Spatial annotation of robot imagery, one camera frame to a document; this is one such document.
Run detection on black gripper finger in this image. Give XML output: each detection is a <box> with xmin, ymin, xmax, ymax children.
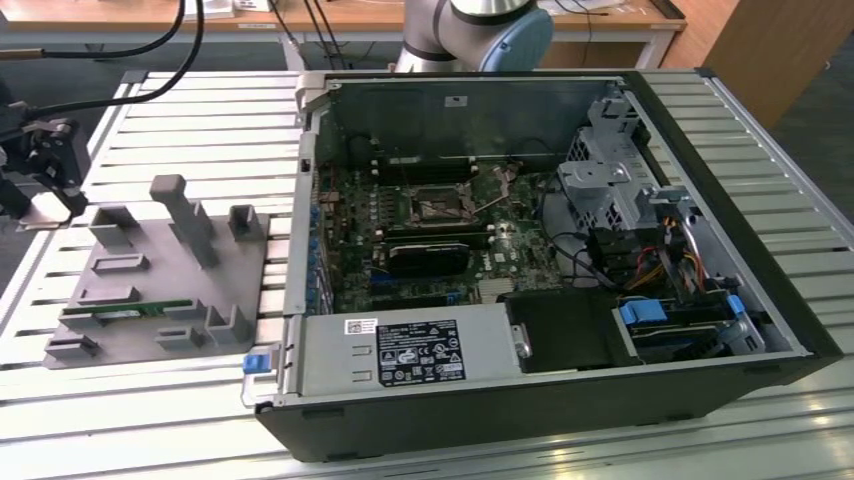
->
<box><xmin>27</xmin><ymin>117</ymin><xmax>91</xmax><ymax>217</ymax></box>
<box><xmin>0</xmin><ymin>170</ymin><xmax>32</xmax><ymax>221</ymax></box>

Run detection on silver square CPU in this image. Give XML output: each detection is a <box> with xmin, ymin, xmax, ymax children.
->
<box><xmin>17</xmin><ymin>192</ymin><xmax>72</xmax><ymax>230</ymax></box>

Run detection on CPU socket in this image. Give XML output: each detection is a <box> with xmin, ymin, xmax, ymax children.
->
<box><xmin>407</xmin><ymin>186</ymin><xmax>472</xmax><ymax>224</ymax></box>

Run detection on black RAM slot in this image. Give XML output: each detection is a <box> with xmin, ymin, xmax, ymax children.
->
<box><xmin>383</xmin><ymin>225</ymin><xmax>486</xmax><ymax>236</ymax></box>
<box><xmin>383</xmin><ymin>232</ymin><xmax>488</xmax><ymax>245</ymax></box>

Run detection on green RAM stick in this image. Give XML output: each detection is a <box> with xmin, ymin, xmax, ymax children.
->
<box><xmin>63</xmin><ymin>298</ymin><xmax>195</xmax><ymax>320</ymax></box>

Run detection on grey parts rack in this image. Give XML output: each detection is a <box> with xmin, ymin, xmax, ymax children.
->
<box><xmin>40</xmin><ymin>174</ymin><xmax>273</xmax><ymax>371</ymax></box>

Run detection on blue case latch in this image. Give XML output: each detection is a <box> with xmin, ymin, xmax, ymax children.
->
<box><xmin>241</xmin><ymin>352</ymin><xmax>276</xmax><ymax>376</ymax></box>

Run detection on grey power supply with label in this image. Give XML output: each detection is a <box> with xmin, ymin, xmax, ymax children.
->
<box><xmin>283</xmin><ymin>310</ymin><xmax>520</xmax><ymax>399</ymax></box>

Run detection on black graphics card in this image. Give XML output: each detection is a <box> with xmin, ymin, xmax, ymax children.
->
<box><xmin>384</xmin><ymin>241</ymin><xmax>472</xmax><ymax>280</ymax></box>

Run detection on silver chipset heatsink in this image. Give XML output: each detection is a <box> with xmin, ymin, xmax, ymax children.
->
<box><xmin>478</xmin><ymin>278</ymin><xmax>516</xmax><ymax>302</ymax></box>

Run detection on green motherboard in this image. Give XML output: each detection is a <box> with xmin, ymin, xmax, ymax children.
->
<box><xmin>307</xmin><ymin>162</ymin><xmax>588</xmax><ymax>316</ymax></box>

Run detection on grey metal drive cage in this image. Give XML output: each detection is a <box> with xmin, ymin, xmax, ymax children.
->
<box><xmin>556</xmin><ymin>97</ymin><xmax>688</xmax><ymax>234</ymax></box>

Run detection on black open PC case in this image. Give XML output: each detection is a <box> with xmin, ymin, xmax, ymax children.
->
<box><xmin>252</xmin><ymin>68</ymin><xmax>843</xmax><ymax>464</ymax></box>

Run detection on black plastic shroud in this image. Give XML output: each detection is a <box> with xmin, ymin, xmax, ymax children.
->
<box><xmin>500</xmin><ymin>290</ymin><xmax>643</xmax><ymax>375</ymax></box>

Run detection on hard disk in blue carrier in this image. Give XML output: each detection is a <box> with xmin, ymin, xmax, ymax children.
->
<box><xmin>612</xmin><ymin>293</ymin><xmax>730</xmax><ymax>362</ymax></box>

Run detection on wooden cabinet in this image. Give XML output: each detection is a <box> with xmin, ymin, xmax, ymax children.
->
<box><xmin>704</xmin><ymin>0</ymin><xmax>854</xmax><ymax>130</ymax></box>

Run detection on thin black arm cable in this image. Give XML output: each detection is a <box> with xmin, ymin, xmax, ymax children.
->
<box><xmin>23</xmin><ymin>0</ymin><xmax>207</xmax><ymax>119</ymax></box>

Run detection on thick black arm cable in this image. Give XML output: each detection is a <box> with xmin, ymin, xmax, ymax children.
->
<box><xmin>0</xmin><ymin>0</ymin><xmax>188</xmax><ymax>62</ymax></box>

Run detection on hanging black cables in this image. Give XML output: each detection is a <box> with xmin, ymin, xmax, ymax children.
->
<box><xmin>285</xmin><ymin>0</ymin><xmax>366</xmax><ymax>66</ymax></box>

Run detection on thin wire locking lever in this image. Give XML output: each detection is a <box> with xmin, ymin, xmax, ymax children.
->
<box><xmin>470</xmin><ymin>187</ymin><xmax>516</xmax><ymax>216</ymax></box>

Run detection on black wire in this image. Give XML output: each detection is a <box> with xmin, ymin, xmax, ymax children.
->
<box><xmin>540</xmin><ymin>230</ymin><xmax>606</xmax><ymax>289</ymax></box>

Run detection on coloured wire bundle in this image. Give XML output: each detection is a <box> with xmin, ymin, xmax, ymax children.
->
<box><xmin>630</xmin><ymin>247</ymin><xmax>710</xmax><ymax>294</ymax></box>

